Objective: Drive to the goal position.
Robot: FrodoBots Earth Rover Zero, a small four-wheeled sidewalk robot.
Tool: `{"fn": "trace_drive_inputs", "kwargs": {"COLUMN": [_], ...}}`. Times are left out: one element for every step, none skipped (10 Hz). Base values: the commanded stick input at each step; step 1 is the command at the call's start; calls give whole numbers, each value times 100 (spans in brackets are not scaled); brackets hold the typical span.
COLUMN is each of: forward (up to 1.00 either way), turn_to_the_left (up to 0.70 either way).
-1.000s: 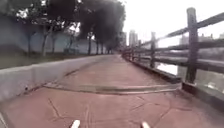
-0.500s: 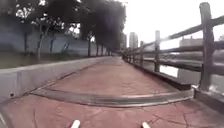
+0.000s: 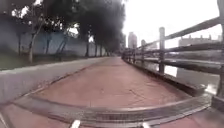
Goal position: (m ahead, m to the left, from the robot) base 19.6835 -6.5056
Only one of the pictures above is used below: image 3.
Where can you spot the distant long building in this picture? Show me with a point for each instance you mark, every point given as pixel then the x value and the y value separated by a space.
pixel 196 40

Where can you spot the grey river water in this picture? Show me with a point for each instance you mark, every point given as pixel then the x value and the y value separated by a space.
pixel 193 75

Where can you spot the grass strip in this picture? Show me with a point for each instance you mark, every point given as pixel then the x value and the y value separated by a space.
pixel 13 61

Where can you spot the dark kerb under fence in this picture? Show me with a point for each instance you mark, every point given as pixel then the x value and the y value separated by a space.
pixel 180 83

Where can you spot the row of trees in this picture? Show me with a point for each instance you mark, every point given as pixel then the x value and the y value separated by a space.
pixel 100 20

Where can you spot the grey drain channel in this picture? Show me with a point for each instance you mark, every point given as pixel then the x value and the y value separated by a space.
pixel 110 116

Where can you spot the distant tall building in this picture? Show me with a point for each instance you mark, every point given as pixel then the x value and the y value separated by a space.
pixel 132 40

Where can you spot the red paved path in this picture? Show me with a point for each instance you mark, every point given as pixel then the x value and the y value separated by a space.
pixel 110 83

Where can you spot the grey long wall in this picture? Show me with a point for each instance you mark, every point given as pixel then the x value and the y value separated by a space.
pixel 75 46

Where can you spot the robot's own part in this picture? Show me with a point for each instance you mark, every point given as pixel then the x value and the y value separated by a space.
pixel 146 125
pixel 75 124

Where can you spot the grey concrete road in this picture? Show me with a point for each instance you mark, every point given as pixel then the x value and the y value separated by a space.
pixel 26 80

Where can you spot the wooden post fence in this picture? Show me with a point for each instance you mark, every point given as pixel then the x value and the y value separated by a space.
pixel 162 46

